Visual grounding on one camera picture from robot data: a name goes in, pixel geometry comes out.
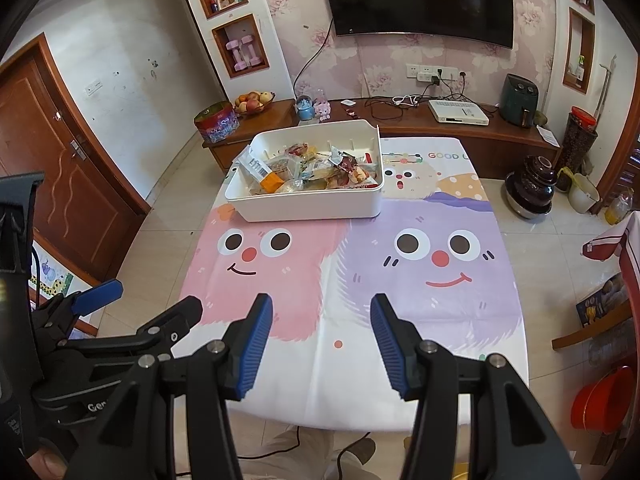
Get dark green air fryer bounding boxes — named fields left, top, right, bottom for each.
left=500, top=73, right=542, bottom=128

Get fruit bowl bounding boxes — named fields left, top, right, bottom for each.
left=234, top=90, right=276, bottom=117

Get person's left hand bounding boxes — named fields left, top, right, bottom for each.
left=22, top=447, right=71, bottom=480

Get wall sockets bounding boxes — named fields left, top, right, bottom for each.
left=405, top=62, right=471, bottom=84

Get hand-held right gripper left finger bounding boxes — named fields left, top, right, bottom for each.
left=67, top=292, right=274, bottom=480

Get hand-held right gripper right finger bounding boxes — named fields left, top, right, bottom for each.
left=370, top=293, right=581, bottom=480

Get white shelf column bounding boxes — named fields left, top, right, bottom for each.
left=175, top=0, right=296, bottom=106

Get pile of mixed snacks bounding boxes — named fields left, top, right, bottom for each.
left=237, top=141, right=378, bottom=196

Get white set-top box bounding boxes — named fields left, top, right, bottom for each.
left=427, top=99, right=491, bottom=125

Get wooden chair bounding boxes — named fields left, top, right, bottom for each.
left=552, top=255, right=640, bottom=352

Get colourful printed board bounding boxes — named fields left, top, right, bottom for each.
left=29, top=245, right=97, bottom=332

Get white storage box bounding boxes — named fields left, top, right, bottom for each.
left=224, top=119, right=385, bottom=222

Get white bucket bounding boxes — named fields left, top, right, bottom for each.
left=567, top=172, right=601, bottom=215

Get red basin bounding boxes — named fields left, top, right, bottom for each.
left=570, top=366, right=637, bottom=435

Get wooden cabinet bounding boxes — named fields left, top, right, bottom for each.
left=202, top=97, right=563, bottom=182

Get red blue round tin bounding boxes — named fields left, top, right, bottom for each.
left=194, top=102, right=240, bottom=145

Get orange white long packet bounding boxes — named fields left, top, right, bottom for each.
left=237, top=152, right=284, bottom=195

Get dark jar red lid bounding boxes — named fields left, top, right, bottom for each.
left=565, top=106, right=599, bottom=178

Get brown ceramic pot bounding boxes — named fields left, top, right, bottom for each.
left=504, top=156, right=557, bottom=220

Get red white cloth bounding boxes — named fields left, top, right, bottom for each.
left=581, top=210, right=640, bottom=264

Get pink dumbbell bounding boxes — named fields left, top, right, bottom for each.
left=244, top=35, right=264, bottom=67
left=226, top=40, right=247, bottom=72

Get blue printed box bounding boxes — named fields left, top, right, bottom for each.
left=575, top=275, right=627, bottom=329

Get person's beige trousers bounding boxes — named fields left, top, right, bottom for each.
left=239, top=424, right=377, bottom=480

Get wooden door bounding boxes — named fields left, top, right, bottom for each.
left=0, top=32, right=152, bottom=287

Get metal mop handle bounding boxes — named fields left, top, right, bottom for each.
left=592, top=57, right=618, bottom=117

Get wooden wall niche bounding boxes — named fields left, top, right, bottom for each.
left=562, top=7, right=597, bottom=95

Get cartoon printed tablecloth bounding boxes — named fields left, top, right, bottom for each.
left=177, top=135, right=528, bottom=433

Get black cable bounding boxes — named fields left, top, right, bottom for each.
left=29, top=249, right=43, bottom=307

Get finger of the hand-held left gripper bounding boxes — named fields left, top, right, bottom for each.
left=50, top=296, right=203, bottom=361
left=30, top=280, right=124, bottom=341

